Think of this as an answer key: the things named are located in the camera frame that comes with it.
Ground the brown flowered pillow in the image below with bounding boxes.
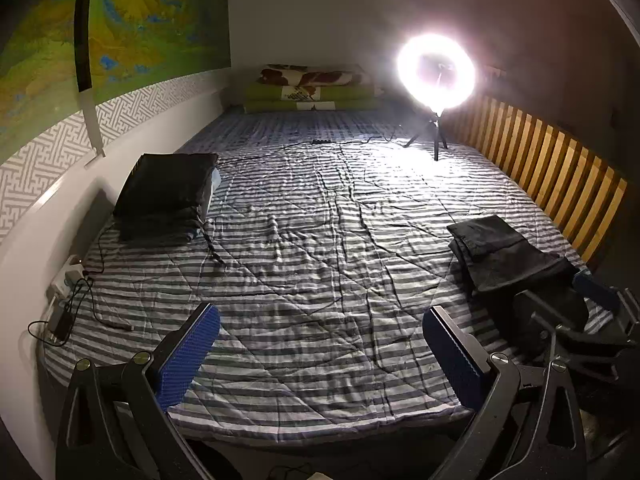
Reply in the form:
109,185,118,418
257,64,375,89

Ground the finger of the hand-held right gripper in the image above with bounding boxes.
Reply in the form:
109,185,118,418
514,289,640,357
572,269,640,321

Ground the black cloth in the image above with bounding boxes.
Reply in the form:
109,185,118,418
446,215,581,302

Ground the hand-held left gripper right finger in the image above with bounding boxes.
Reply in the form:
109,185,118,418
422,305,588,480

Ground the thin black cable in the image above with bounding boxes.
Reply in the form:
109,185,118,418
82,220,118,281

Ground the black tripod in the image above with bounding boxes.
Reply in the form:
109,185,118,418
402,109,448,162

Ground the stack of black clothes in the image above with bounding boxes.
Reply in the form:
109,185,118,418
112,152,221,247

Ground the grey striped quilt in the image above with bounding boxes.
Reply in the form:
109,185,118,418
37,135,617,448

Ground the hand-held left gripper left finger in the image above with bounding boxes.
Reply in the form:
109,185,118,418
54,302,222,480

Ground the wall map poster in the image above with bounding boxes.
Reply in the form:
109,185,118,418
0,0,233,162

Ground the black and white hanging strip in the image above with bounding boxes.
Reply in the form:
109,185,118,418
73,0,109,167

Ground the white power strip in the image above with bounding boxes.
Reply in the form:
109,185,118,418
49,254,90,302

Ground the black charging cable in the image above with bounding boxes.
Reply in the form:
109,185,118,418
75,277,137,332

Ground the wooden slat bed rail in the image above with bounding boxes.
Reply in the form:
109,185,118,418
442,94,628,267

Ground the black power adapter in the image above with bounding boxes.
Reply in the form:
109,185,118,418
46,304,77,347

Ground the blue striped bed sheet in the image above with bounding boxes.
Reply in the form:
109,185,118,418
175,106,451,155

